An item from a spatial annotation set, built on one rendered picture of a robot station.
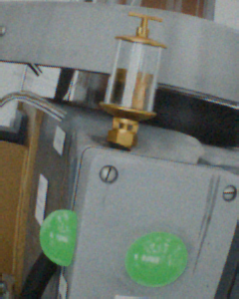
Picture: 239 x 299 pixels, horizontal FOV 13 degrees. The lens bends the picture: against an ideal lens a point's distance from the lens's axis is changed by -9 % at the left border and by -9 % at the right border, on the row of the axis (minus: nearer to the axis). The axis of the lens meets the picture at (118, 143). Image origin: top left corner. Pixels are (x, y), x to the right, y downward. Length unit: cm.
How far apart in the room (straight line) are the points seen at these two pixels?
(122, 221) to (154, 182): 2
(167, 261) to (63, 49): 27
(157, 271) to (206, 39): 22
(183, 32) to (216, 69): 3
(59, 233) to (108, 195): 3
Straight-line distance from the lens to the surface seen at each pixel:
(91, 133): 56
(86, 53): 69
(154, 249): 47
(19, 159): 90
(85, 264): 48
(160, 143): 57
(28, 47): 74
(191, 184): 48
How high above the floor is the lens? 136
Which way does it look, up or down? 3 degrees down
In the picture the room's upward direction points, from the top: 11 degrees clockwise
